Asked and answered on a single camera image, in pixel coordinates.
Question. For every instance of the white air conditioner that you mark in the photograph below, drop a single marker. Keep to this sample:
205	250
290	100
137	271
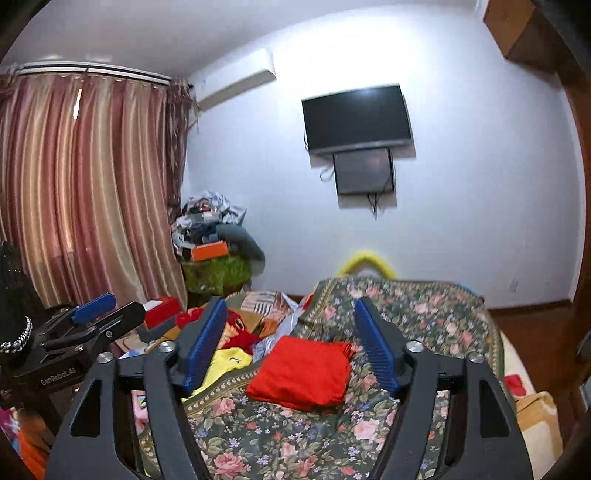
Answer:
235	76

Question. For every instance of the small red cloth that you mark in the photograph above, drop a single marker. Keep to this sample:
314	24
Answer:
515	385

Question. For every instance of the red garment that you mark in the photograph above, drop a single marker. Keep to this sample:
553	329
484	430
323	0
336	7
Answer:
300	374

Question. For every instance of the pile of clothes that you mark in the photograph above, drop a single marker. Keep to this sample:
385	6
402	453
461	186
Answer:
207	221

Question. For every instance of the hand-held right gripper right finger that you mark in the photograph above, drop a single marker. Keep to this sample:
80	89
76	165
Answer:
376	341

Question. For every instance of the orange cloth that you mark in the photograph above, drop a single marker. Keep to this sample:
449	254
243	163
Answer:
34	447

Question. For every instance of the small black wall panel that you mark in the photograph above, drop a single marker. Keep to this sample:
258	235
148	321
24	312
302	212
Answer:
364	170

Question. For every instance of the yellow cloth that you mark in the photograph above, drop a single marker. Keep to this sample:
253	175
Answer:
228	362

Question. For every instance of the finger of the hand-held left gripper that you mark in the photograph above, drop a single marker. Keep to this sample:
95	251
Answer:
94	308
120	318

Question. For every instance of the yellow hoop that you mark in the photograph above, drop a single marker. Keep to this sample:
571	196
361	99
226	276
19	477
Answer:
367	256

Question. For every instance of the red plush toy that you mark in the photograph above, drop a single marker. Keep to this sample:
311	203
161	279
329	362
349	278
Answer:
240	340

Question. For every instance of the floral blanket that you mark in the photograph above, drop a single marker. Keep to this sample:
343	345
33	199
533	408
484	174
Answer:
277	443

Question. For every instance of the black wall television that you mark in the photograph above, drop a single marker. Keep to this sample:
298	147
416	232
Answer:
358	115

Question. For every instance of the white curtain rail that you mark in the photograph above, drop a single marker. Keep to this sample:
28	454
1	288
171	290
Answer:
92	70

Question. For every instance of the striped pink curtain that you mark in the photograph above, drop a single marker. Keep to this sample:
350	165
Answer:
92	184

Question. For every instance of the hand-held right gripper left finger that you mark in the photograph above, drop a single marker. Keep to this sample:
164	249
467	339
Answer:
205	341

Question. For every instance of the red box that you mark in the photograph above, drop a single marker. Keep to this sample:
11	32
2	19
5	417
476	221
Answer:
161	311

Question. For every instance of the brown wooden wardrobe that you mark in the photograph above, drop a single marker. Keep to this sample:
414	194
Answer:
521	32

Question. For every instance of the orange box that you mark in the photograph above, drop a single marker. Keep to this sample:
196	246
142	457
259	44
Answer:
210	250

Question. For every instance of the striped patterned cloth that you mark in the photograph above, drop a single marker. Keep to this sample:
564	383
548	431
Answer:
268	314

